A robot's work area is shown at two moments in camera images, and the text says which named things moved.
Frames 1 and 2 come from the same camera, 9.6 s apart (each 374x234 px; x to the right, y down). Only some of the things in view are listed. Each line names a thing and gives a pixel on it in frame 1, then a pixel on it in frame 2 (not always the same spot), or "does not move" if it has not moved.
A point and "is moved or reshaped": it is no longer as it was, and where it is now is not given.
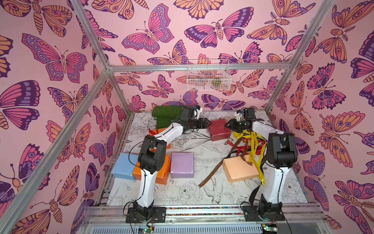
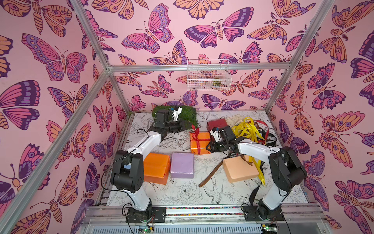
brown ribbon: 236,145 does not move
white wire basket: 208,74 does not move
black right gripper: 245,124 → 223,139
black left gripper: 201,124 → 180,126
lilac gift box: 182,165 does not move
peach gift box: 237,169 does not move
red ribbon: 153,133 is moved or reshaped
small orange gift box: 168,145 → 198,142
